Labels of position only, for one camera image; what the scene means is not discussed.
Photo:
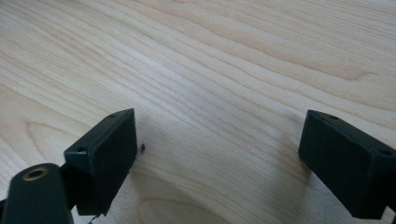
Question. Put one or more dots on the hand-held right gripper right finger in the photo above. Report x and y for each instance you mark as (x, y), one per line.
(345, 165)

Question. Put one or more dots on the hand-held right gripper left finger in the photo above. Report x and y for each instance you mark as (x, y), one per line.
(102, 161)

